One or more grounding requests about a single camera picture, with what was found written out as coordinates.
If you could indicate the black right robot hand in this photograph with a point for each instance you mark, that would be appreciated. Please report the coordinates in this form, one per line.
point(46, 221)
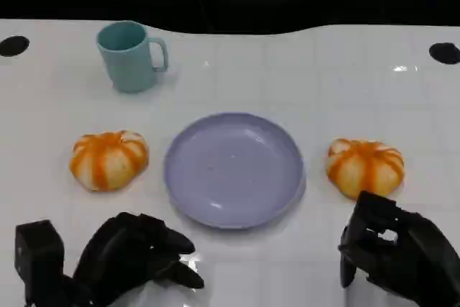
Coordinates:
point(402, 256)

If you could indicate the pale green mug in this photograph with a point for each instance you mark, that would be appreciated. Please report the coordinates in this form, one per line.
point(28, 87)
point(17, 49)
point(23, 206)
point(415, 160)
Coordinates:
point(124, 59)

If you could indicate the orange white toy bread roll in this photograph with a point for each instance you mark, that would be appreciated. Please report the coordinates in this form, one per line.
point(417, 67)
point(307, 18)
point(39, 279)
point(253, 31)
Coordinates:
point(363, 170)
point(108, 161)

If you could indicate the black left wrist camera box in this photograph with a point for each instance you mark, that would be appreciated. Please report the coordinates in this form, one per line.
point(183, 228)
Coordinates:
point(37, 256)

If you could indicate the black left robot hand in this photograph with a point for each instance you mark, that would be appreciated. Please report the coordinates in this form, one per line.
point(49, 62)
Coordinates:
point(122, 253)

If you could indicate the lilac plate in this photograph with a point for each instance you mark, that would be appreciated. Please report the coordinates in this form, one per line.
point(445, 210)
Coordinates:
point(233, 170)

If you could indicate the black table grommet hole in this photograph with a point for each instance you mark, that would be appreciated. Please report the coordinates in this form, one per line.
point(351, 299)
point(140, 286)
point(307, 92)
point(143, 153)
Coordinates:
point(445, 53)
point(13, 45)

